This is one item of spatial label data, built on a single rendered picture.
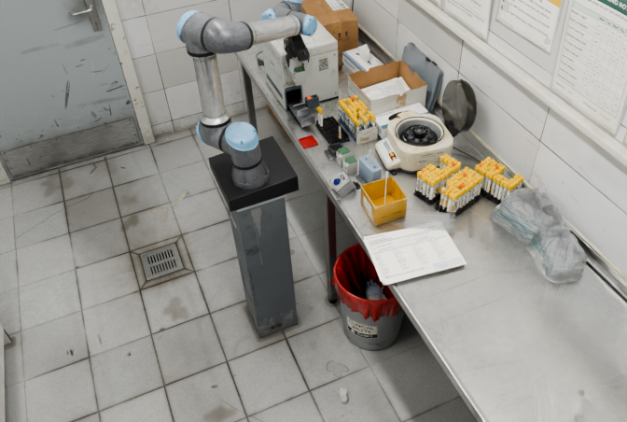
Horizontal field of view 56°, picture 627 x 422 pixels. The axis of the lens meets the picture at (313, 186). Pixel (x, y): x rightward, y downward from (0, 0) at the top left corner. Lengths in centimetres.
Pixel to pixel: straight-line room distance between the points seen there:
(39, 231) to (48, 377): 103
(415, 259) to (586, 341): 58
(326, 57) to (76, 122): 191
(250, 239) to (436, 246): 76
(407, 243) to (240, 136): 72
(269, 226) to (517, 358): 108
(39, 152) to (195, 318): 166
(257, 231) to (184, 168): 161
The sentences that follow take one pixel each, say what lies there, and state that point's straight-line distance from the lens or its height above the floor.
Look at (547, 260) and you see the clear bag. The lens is 213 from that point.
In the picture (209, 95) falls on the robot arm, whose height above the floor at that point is 129.
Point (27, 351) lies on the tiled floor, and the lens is 330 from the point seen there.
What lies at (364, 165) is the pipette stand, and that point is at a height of 96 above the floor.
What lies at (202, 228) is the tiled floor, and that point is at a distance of 352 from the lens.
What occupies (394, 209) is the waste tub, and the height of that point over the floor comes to 94.
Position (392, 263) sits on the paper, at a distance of 208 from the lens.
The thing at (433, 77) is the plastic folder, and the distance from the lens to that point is 273.
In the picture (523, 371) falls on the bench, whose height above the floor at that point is 88.
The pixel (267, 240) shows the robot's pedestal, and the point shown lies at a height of 66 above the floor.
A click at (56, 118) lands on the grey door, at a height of 38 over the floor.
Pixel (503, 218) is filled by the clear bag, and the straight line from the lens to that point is 225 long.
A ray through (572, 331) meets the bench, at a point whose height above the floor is 88.
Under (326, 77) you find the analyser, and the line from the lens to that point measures 278.
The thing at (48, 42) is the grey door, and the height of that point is 87.
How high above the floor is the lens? 248
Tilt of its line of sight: 42 degrees down
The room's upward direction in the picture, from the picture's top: 3 degrees counter-clockwise
